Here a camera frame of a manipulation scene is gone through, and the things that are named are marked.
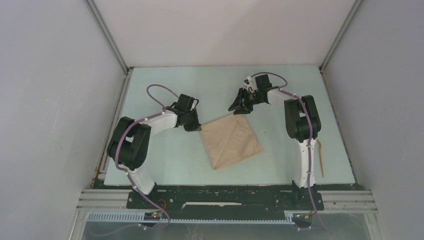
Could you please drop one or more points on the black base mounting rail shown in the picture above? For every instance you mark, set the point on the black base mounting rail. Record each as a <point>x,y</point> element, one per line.
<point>225,200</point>

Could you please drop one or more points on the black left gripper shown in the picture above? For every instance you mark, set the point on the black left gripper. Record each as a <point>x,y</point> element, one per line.
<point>196,126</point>

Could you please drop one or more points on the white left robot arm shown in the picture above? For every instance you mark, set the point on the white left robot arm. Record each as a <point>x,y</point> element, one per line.
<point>128,146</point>

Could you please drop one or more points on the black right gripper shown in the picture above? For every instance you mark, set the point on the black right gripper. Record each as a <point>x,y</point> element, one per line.
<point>240,110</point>

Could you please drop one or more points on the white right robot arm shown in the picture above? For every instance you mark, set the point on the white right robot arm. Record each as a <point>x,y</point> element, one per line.
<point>302,121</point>

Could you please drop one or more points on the aluminium corner frame post right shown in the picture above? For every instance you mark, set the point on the aluminium corner frame post right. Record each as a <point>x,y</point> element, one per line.
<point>340,34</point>

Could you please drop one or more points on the orange plastic fork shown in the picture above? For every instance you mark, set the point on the orange plastic fork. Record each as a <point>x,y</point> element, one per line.
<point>321,160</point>

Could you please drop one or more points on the beige cloth napkin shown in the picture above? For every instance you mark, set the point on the beige cloth napkin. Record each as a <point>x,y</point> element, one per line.
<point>229,141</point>

